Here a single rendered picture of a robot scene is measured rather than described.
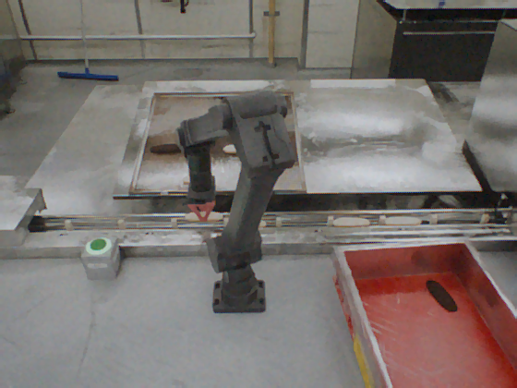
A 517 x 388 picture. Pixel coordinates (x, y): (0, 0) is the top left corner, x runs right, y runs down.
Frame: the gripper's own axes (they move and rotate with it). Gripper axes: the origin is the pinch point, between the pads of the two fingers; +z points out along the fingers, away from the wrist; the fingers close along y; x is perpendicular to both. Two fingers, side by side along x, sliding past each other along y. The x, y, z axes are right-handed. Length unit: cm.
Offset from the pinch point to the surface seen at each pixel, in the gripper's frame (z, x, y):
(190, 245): 2.5, 2.8, -9.3
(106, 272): 4.1, 22.2, -16.7
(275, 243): 2.3, -18.6, -9.3
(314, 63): 79, -78, 339
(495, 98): -24, -80, 20
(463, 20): -6, -134, 166
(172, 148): -4.4, 11.5, 27.8
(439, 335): 6, -52, -35
